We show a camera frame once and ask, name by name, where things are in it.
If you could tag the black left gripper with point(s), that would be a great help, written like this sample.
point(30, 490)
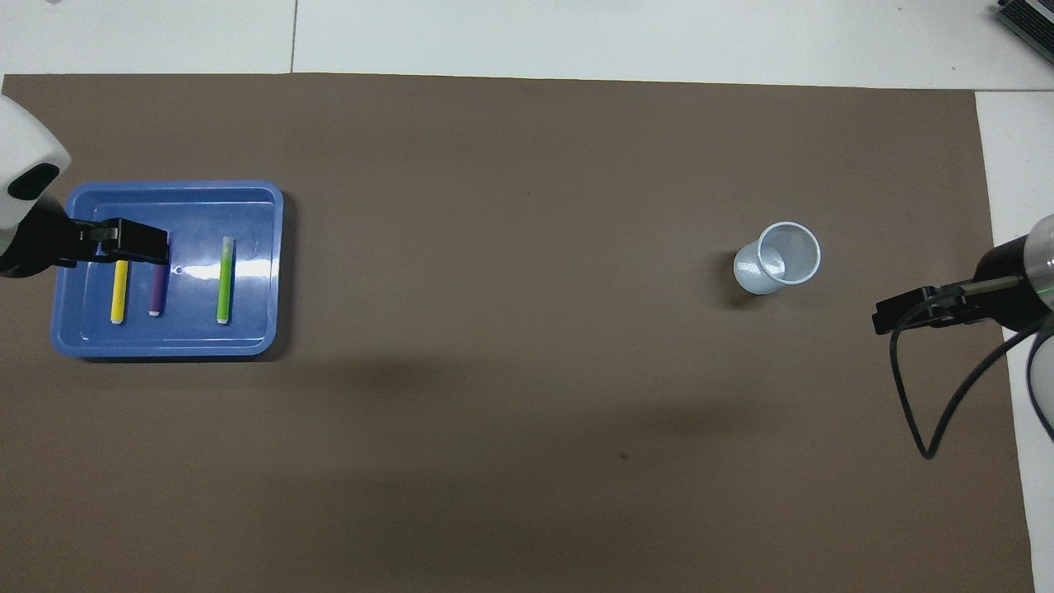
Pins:
point(41, 239)

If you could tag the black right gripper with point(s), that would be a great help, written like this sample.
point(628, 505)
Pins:
point(1005, 288)

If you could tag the purple pen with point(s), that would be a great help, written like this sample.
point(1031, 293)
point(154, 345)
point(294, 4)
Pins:
point(157, 292)

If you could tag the green pen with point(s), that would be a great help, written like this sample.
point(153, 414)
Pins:
point(225, 280)

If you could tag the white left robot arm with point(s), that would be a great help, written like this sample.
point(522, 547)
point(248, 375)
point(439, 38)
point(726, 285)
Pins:
point(25, 140)

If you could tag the yellow pen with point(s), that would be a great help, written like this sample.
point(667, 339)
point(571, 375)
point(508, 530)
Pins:
point(119, 292)

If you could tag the blue plastic tray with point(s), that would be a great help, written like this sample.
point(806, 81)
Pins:
point(247, 329)

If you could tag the translucent plastic cup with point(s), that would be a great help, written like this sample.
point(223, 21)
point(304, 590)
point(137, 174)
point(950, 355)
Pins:
point(770, 268)

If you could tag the grey ribbed device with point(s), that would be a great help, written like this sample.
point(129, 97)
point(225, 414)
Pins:
point(1029, 21)

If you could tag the brown table mat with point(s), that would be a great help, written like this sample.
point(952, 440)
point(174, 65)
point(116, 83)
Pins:
point(527, 371)

